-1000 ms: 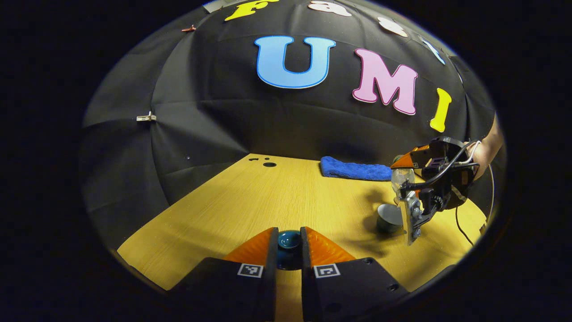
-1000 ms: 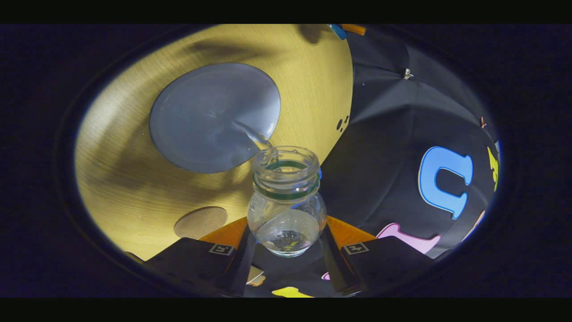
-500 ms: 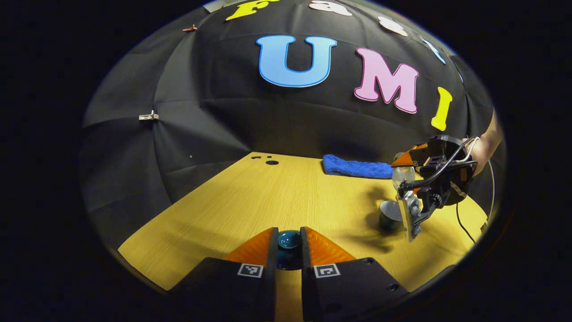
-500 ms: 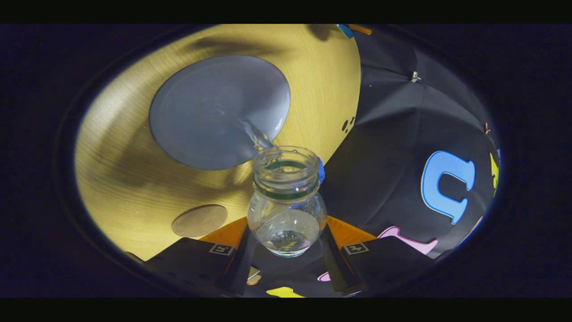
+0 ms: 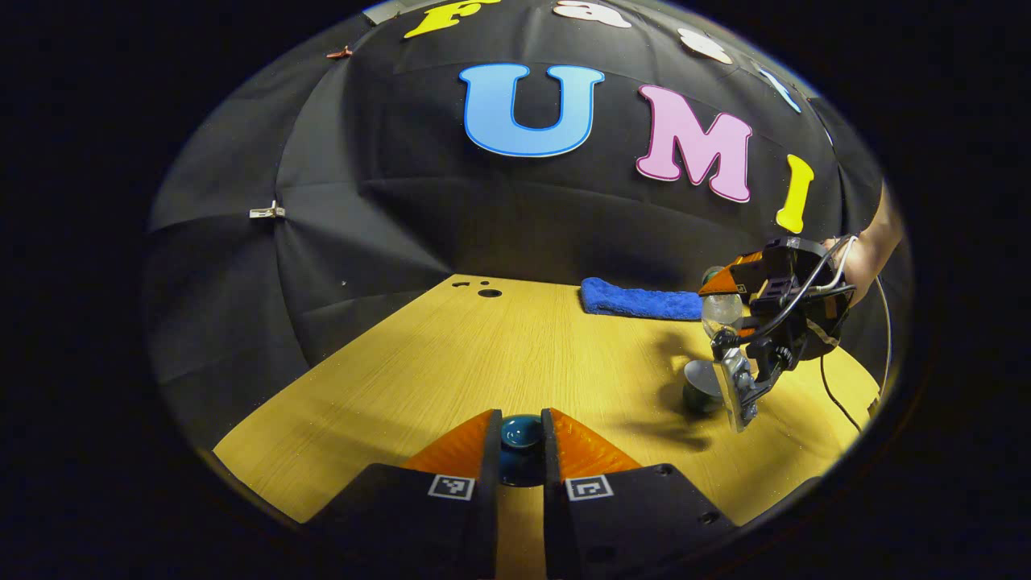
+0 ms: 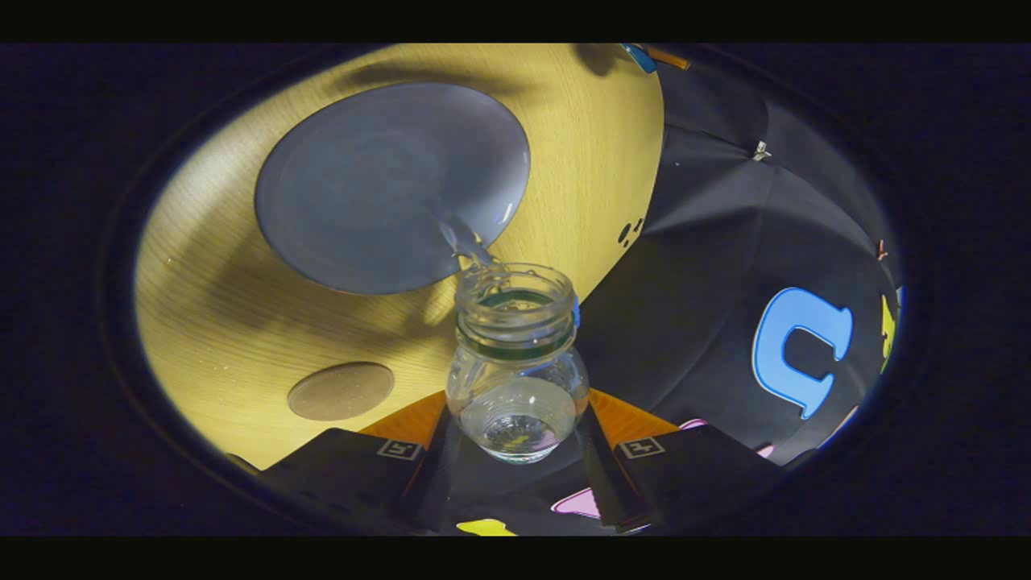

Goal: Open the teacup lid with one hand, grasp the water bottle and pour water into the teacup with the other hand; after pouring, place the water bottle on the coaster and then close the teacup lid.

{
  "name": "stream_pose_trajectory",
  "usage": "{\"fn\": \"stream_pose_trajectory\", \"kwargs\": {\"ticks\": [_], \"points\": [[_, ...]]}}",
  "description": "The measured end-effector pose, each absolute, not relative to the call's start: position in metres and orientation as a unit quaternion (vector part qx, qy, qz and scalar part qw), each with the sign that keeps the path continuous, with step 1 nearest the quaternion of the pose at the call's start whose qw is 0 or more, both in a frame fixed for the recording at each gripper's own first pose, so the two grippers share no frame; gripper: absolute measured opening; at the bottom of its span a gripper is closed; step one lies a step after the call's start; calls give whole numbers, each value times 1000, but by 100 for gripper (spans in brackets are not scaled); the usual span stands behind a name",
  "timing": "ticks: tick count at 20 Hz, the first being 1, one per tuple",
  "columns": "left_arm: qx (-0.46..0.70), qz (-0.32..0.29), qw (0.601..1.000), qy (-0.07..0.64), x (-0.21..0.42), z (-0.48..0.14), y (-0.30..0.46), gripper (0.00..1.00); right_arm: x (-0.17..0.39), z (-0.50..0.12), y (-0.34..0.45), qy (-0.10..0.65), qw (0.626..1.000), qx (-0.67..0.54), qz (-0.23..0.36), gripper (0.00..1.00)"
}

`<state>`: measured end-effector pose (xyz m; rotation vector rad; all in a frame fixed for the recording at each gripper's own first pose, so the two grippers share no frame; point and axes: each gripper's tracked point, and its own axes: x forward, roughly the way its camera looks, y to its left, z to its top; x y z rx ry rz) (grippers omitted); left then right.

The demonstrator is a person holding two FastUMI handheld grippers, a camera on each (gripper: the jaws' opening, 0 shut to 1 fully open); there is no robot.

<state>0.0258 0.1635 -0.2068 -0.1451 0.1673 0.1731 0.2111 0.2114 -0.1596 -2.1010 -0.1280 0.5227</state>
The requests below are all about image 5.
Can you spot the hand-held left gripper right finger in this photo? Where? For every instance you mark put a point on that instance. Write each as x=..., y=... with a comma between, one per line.
x=556, y=532

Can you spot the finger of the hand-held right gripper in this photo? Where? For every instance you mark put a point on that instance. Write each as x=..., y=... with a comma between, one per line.
x=747, y=331
x=729, y=278

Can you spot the red cloth clip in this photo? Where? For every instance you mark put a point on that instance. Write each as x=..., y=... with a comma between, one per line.
x=339, y=53

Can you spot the black backdrop cloth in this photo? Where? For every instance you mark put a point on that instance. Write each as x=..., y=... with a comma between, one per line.
x=362, y=242

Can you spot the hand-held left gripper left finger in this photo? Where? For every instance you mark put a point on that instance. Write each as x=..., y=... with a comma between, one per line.
x=483, y=524

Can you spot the clear plastic water bottle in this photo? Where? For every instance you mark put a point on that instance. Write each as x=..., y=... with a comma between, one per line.
x=721, y=310

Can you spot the blue towel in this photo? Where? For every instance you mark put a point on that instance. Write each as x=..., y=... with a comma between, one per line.
x=636, y=300

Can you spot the dark teal teacup lid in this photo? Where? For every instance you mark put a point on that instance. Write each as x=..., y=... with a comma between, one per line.
x=521, y=435

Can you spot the silver cloth clip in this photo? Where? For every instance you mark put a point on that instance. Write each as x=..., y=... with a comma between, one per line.
x=266, y=213

